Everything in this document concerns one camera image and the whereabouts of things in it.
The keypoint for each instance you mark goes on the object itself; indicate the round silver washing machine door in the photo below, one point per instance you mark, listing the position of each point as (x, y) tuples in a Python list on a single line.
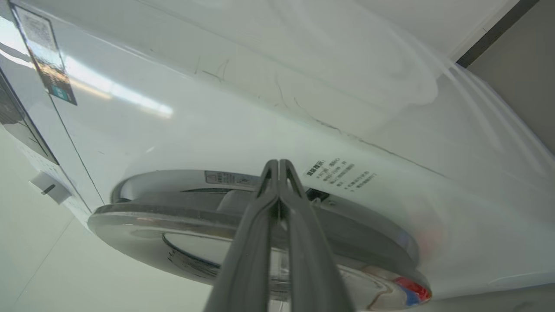
[(182, 236)]

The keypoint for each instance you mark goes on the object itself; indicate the red blue round sticker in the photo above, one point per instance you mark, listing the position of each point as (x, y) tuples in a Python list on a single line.
[(414, 291)]

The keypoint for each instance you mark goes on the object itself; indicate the black door latch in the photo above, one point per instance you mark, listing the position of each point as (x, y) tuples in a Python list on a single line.
[(317, 194)]

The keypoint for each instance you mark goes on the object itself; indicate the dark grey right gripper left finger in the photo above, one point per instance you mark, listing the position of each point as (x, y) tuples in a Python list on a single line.
[(248, 260)]

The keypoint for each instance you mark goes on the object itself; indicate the black text instruction sticker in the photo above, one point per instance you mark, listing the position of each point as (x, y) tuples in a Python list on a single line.
[(341, 174)]

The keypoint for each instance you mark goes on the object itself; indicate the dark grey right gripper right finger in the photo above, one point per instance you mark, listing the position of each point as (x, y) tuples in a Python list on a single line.
[(310, 260)]

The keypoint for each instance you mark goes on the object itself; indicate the white washing machine body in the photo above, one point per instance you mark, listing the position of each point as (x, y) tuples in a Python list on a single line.
[(277, 108)]

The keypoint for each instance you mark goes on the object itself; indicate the energy label sticker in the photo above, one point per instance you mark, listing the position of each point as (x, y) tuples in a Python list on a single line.
[(44, 54)]

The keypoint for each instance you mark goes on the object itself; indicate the grey warning label sticker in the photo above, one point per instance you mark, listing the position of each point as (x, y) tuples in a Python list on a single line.
[(230, 178)]

